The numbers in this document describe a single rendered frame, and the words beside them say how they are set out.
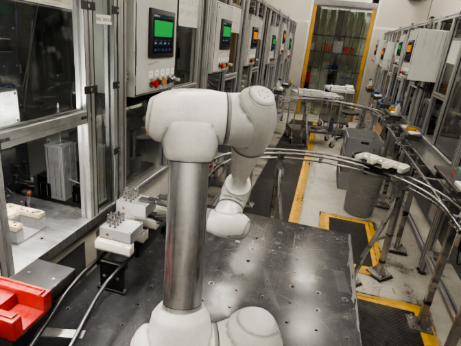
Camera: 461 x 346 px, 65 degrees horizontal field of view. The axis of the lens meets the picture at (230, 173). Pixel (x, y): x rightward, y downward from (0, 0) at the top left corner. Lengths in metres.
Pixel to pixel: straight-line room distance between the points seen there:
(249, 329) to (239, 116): 0.53
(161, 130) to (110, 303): 0.79
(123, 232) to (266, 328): 0.65
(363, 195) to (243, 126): 3.15
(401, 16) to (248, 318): 8.67
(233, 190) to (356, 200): 2.71
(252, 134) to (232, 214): 0.51
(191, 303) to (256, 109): 0.50
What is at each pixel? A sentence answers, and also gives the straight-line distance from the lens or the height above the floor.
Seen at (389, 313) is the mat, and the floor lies 0.01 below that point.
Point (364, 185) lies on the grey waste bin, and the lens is 3.91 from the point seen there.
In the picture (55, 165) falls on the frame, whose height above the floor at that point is 1.07.
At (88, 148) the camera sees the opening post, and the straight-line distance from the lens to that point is 1.41.
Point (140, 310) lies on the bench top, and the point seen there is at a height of 0.68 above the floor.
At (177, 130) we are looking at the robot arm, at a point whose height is 1.41.
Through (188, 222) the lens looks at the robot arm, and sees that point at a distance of 0.89.
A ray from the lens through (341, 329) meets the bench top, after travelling 1.48.
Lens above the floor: 1.62
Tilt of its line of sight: 20 degrees down
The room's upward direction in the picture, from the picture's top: 6 degrees clockwise
